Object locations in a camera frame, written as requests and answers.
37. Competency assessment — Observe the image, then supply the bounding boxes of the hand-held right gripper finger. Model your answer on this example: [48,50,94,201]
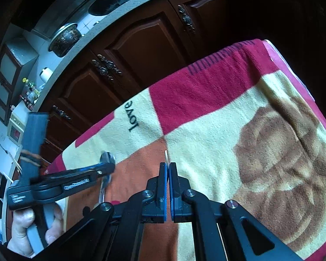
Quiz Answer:
[34,162,170,261]
[170,162,303,261]

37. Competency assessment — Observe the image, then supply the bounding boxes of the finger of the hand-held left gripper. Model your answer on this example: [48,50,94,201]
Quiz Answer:
[30,161,116,204]

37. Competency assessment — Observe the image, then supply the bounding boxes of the small metal spoon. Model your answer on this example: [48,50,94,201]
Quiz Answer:
[98,152,116,204]

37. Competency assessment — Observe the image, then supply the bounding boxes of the person's left hand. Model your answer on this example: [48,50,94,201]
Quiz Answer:
[7,209,66,259]

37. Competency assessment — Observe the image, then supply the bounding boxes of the wooden chopsticks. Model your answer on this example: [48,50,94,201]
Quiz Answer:
[12,155,23,174]

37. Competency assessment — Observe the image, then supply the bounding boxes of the beige appliance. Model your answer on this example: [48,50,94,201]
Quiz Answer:
[8,114,28,143]

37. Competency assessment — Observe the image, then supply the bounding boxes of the group of condiment bottles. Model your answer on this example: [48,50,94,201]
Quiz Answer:
[20,77,45,106]

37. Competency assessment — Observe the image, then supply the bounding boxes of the printed fleece blanket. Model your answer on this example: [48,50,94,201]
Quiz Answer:
[42,38,326,261]

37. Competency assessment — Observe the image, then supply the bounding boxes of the white cup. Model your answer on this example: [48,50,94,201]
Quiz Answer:
[40,67,54,83]

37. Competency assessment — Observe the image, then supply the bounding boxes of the grey kitchen countertop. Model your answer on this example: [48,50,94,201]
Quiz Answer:
[30,0,234,115]

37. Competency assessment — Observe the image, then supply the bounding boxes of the dark metal pot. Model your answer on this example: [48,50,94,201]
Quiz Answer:
[48,23,82,58]

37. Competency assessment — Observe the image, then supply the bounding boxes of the dark wooden kitchen cabinet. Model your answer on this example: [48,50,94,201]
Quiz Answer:
[15,0,326,169]

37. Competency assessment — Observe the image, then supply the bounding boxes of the ornate metal cabinet handle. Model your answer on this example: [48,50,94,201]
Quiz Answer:
[178,5,196,34]
[52,105,72,121]
[92,59,115,80]
[96,54,123,75]

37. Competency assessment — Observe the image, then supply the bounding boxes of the wall cupboard with glass doors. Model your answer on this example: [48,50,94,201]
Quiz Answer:
[0,43,21,123]

